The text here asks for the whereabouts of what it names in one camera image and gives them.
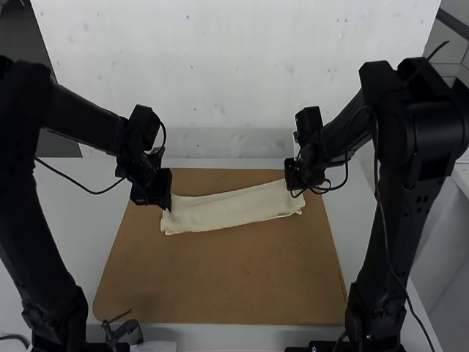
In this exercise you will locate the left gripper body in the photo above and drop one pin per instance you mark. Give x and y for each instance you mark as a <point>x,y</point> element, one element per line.
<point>154,183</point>

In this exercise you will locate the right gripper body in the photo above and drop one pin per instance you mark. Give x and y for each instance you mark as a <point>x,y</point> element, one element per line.
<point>309,168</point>

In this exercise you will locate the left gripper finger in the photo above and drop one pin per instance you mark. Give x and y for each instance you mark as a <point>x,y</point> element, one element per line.
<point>168,205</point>

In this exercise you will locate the pale towel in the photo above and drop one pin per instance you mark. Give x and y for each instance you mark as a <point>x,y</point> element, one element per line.
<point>227,214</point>

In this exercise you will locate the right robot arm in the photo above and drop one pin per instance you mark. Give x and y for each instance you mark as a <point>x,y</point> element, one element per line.
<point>421,128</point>

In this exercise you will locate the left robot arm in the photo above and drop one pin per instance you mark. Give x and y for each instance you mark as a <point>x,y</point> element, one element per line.
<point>73,106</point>

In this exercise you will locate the cork mat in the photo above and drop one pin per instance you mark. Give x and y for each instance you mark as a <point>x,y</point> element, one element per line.
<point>220,278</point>

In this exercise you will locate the black clamp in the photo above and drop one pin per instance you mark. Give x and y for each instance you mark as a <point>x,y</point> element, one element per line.
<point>124,328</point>

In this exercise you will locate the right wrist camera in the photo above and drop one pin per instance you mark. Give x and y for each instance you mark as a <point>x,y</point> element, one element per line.
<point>289,172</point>

